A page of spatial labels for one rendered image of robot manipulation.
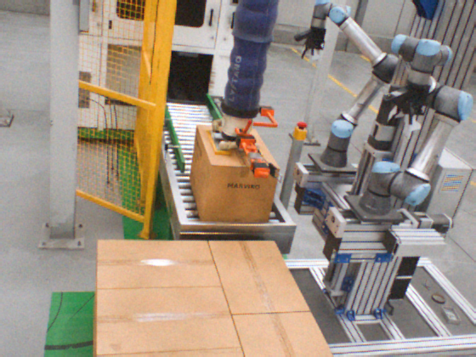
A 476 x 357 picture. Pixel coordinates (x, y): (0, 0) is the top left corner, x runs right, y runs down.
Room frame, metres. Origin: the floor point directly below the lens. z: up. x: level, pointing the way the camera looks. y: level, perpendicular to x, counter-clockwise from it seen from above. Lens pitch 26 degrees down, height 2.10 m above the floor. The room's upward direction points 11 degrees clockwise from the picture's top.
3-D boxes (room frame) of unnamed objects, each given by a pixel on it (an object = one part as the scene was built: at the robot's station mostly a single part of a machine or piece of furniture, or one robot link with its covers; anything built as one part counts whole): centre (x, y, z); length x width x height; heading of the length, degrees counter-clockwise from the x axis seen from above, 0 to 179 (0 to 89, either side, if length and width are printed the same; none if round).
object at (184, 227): (2.48, -0.06, 0.58); 0.70 x 0.03 x 0.06; 108
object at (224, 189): (2.82, 0.05, 0.75); 0.60 x 0.40 x 0.40; 17
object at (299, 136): (3.19, -0.36, 0.50); 0.07 x 0.07 x 1.00; 18
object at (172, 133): (3.85, 0.67, 0.60); 1.60 x 0.10 x 0.09; 18
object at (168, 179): (3.49, 0.61, 0.50); 2.31 x 0.05 x 0.19; 18
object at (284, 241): (2.48, -0.06, 0.47); 0.70 x 0.03 x 0.15; 108
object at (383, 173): (2.14, -0.67, 1.20); 0.13 x 0.12 x 0.14; 48
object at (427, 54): (1.86, -0.59, 1.82); 0.09 x 0.08 x 0.11; 138
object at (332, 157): (2.62, -0.51, 1.09); 0.15 x 0.15 x 0.10
